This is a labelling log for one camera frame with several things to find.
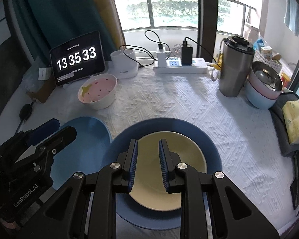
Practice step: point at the cardboard box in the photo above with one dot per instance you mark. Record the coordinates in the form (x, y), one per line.
(44, 92)

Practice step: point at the yellow red jar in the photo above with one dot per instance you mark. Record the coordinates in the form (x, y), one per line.
(285, 79)

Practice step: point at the hanging light blue towel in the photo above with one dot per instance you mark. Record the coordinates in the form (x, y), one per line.
(291, 19)

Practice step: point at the large blue bowl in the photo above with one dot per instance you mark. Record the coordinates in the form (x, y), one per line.
(149, 206)

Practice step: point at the white charger plug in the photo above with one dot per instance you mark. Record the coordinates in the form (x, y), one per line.
(161, 56)

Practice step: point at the blue plate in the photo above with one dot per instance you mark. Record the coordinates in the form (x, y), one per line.
(85, 153)

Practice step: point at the black charger plug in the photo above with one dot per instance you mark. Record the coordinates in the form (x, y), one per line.
(186, 53)

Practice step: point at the pink strawberry bowl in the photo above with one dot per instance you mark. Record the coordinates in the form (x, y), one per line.
(98, 92)

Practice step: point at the light blue bowl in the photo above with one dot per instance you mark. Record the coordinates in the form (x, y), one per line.
(257, 99)

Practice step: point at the tablet showing clock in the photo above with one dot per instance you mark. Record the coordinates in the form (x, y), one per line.
(77, 58)

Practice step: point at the yellow curtain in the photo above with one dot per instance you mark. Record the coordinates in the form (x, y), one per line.
(111, 31)

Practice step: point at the steel tumbler with lid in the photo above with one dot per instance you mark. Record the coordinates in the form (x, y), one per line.
(237, 58)

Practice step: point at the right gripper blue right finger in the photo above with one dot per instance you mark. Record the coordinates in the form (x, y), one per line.
(166, 164)

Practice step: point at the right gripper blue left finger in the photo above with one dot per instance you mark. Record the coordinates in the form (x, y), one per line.
(130, 164)

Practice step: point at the white plastic basket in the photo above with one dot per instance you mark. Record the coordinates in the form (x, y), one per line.
(275, 65)

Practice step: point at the black round cable device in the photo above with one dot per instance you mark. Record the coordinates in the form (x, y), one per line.
(25, 112)

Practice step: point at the teal curtain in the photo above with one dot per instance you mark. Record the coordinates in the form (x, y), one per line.
(45, 24)

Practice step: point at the small white box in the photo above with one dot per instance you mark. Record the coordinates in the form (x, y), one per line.
(44, 74)

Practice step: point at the white power strip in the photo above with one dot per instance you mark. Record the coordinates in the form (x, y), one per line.
(174, 66)

